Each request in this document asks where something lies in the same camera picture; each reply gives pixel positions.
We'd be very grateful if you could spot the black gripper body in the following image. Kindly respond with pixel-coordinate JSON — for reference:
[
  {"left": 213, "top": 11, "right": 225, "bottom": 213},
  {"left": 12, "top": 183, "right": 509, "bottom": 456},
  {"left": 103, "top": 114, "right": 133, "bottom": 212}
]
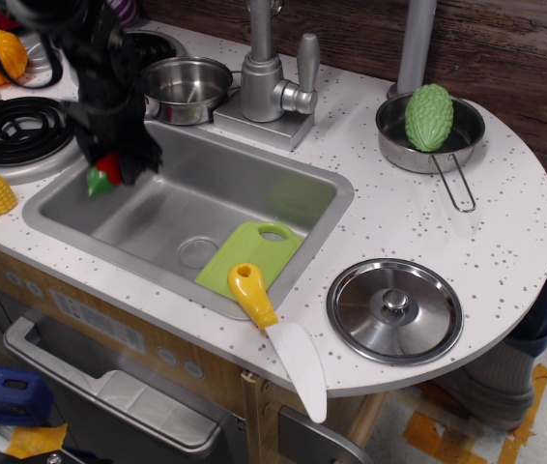
[{"left": 60, "top": 91, "right": 162, "bottom": 158}]

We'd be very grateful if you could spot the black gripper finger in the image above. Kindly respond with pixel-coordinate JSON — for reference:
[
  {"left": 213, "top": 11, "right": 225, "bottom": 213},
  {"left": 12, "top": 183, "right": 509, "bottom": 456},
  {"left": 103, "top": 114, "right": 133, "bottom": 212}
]
[
  {"left": 79, "top": 140, "right": 104, "bottom": 166},
  {"left": 119, "top": 154, "right": 162, "bottom": 187}
]

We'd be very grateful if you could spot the red toy pepper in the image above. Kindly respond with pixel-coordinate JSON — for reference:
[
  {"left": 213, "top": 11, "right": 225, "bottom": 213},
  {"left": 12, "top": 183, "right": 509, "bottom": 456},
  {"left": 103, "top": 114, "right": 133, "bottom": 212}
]
[{"left": 86, "top": 152, "right": 123, "bottom": 197}]

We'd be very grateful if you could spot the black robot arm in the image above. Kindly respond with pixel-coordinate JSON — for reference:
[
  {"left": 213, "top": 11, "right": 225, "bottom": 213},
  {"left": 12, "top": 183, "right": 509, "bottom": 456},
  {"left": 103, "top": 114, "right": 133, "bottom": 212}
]
[{"left": 0, "top": 1, "right": 162, "bottom": 186}]

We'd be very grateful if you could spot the small steel pot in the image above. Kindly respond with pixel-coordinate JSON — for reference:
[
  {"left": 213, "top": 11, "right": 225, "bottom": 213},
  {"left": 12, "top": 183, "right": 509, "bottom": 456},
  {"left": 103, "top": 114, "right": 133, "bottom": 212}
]
[{"left": 140, "top": 56, "right": 234, "bottom": 126}]

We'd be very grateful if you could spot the steel pot lid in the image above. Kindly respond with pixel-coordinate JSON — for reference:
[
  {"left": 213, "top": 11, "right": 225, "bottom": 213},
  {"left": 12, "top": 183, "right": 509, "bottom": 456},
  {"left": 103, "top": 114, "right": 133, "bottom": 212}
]
[{"left": 326, "top": 258, "right": 463, "bottom": 365}]

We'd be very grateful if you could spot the silver sink basin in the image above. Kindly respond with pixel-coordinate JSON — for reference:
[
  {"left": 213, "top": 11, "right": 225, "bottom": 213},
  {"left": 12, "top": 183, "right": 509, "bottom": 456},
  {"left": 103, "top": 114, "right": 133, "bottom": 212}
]
[{"left": 22, "top": 121, "right": 354, "bottom": 320}]

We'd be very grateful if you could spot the black rear coil burner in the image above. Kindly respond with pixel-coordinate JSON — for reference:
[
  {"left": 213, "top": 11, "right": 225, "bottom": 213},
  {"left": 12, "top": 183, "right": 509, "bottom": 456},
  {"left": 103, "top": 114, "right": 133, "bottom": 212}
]
[{"left": 128, "top": 32, "right": 179, "bottom": 72}]

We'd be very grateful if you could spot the black coil burner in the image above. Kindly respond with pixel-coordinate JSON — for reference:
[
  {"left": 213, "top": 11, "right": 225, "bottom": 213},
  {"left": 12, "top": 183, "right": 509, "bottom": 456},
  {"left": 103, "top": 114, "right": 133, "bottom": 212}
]
[
  {"left": 128, "top": 32, "right": 179, "bottom": 72},
  {"left": 0, "top": 97, "right": 74, "bottom": 166}
]

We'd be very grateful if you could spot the black front coil burner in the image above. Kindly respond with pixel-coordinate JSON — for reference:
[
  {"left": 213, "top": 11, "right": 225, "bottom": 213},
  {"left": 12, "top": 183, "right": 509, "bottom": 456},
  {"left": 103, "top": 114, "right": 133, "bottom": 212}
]
[{"left": 0, "top": 97, "right": 74, "bottom": 166}]

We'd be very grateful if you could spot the silver stove knob middle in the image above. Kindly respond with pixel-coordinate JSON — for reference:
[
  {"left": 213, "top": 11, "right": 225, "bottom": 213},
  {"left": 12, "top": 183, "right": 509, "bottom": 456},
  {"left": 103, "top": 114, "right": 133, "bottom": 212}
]
[{"left": 25, "top": 41, "right": 52, "bottom": 74}]

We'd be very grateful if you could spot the purple striped toy vegetable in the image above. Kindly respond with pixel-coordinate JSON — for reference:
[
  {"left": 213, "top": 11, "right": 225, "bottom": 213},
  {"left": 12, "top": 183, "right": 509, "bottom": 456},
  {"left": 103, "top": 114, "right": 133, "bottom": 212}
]
[{"left": 109, "top": 0, "right": 139, "bottom": 27}]

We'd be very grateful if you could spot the green toy cutting board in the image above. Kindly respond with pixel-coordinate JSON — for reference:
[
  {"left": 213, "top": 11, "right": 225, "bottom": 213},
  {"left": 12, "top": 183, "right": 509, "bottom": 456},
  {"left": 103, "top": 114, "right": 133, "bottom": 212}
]
[{"left": 195, "top": 221, "right": 302, "bottom": 300}]

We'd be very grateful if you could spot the silver toy faucet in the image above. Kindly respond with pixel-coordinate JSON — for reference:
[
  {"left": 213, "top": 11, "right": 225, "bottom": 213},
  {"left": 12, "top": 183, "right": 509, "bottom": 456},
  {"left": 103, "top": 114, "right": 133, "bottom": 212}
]
[{"left": 213, "top": 1, "right": 321, "bottom": 151}]

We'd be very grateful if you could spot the blue clamp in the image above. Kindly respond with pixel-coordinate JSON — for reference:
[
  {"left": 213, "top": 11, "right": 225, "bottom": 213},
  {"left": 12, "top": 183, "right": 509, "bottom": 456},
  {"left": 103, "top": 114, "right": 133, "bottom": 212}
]
[{"left": 0, "top": 365, "right": 54, "bottom": 426}]

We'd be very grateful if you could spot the green bumpy toy gourd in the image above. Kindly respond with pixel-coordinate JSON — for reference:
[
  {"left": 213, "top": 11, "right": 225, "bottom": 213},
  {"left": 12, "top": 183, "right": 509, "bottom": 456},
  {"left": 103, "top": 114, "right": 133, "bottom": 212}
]
[{"left": 405, "top": 84, "right": 454, "bottom": 153}]

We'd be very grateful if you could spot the grey vertical pole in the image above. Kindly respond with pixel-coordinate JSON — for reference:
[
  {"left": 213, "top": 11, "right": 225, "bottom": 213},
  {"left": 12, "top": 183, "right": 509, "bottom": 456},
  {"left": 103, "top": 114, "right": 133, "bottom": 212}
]
[{"left": 388, "top": 0, "right": 438, "bottom": 98}]

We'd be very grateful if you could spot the grey shoe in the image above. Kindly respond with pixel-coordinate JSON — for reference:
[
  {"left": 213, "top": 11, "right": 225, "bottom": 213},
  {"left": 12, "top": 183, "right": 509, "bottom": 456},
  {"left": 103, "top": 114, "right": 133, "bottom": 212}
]
[{"left": 436, "top": 341, "right": 534, "bottom": 431}]

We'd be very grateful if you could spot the silver oven door handle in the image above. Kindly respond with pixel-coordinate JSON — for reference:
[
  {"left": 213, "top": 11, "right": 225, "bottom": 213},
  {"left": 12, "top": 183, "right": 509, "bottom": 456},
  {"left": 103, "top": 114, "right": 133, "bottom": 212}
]
[{"left": 3, "top": 317, "right": 223, "bottom": 460}]

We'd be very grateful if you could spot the yellow handled toy knife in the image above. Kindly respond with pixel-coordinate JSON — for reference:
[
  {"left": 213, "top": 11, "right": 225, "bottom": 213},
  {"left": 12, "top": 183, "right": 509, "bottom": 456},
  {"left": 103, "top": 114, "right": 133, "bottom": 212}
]
[{"left": 227, "top": 263, "right": 328, "bottom": 423}]

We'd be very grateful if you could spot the steel pan with handle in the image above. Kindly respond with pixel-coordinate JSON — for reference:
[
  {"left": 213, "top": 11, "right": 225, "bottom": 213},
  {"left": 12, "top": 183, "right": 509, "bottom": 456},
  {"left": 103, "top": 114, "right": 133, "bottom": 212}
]
[{"left": 375, "top": 89, "right": 485, "bottom": 213}]

